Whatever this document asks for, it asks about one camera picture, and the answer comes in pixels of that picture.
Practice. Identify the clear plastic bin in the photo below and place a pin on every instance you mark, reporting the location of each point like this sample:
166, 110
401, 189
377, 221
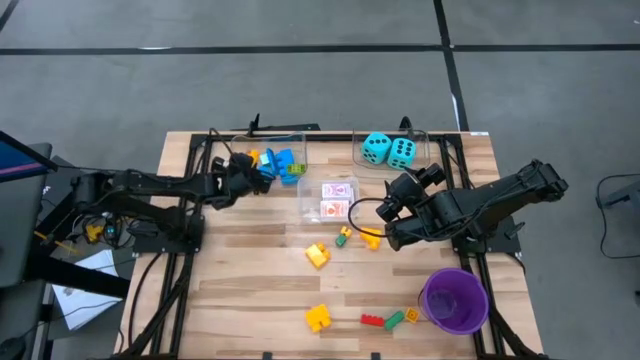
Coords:
240, 142
362, 170

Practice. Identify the teal foam die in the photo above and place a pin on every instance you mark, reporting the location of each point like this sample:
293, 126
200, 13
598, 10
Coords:
376, 148
402, 153

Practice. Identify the large yellow two-stud block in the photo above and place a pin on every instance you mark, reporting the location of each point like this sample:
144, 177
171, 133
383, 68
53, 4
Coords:
317, 318

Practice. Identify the small clear plastic box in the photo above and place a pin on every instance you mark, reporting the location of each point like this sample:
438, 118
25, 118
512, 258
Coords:
307, 200

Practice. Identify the small blue toy block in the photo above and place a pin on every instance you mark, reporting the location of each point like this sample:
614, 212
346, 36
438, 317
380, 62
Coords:
269, 172

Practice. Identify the blue rectangular block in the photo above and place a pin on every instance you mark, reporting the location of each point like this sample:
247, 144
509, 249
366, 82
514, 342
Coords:
289, 179

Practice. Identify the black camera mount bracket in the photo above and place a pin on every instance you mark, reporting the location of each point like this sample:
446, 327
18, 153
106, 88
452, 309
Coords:
290, 127
405, 124

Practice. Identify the green toy brick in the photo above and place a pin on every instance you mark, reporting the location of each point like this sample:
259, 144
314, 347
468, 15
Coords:
394, 320

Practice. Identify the lime green studded brick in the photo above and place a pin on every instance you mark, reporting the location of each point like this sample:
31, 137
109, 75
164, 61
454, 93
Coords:
296, 169

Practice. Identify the purple plastic bucket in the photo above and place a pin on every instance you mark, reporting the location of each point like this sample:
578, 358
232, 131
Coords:
455, 300

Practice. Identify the light blue toy block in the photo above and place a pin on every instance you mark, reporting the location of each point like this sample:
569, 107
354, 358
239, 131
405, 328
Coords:
264, 159

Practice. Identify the white paper sheets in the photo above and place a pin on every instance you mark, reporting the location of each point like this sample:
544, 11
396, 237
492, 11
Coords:
85, 300

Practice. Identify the large blue toy block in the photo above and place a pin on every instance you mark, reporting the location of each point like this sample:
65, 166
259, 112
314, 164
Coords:
281, 160

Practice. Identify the orange yellow toy block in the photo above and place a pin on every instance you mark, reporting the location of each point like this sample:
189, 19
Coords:
371, 239

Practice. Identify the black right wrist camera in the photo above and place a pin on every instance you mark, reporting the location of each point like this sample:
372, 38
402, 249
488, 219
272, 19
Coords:
430, 175

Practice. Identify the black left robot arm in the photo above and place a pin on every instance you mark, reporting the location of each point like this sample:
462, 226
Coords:
160, 182

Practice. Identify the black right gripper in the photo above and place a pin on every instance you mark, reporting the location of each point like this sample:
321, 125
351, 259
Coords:
402, 195

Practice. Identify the red toy brick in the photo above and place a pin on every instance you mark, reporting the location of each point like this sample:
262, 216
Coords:
372, 320

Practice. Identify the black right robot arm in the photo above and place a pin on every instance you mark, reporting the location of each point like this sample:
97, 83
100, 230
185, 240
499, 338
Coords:
480, 205

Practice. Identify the small yellow orange brick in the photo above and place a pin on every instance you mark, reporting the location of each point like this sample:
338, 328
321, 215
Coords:
412, 315

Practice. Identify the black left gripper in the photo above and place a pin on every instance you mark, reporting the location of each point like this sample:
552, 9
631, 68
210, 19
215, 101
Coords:
232, 182

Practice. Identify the black side cart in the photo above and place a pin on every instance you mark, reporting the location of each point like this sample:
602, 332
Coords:
20, 225

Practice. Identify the blue screen monitor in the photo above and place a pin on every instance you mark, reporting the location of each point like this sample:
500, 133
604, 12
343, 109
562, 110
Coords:
15, 162

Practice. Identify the yellow square toy block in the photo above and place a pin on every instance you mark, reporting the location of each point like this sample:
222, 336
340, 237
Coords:
254, 156

